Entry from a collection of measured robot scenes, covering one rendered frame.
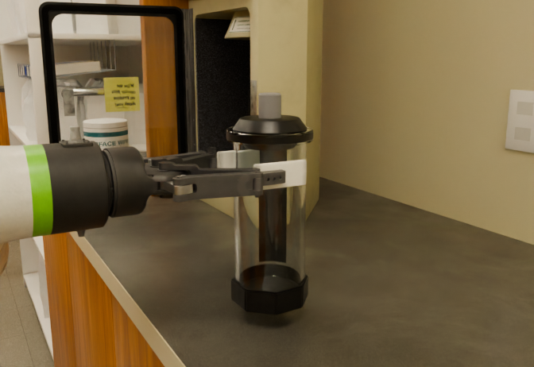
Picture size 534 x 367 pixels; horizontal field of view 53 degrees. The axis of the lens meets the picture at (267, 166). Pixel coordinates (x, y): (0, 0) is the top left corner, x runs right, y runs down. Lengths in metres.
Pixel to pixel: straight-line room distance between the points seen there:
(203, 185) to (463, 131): 0.75
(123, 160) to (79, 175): 0.05
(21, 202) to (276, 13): 0.63
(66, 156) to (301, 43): 0.61
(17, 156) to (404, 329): 0.49
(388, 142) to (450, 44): 0.29
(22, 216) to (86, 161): 0.08
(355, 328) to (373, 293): 0.11
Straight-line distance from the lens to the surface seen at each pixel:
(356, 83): 1.43
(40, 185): 0.54
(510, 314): 0.80
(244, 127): 0.63
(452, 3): 1.22
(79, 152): 0.56
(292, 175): 0.63
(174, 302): 0.78
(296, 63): 1.04
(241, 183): 0.56
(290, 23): 1.03
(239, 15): 1.13
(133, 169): 0.56
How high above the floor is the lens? 1.28
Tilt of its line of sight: 12 degrees down
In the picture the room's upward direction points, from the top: straight up
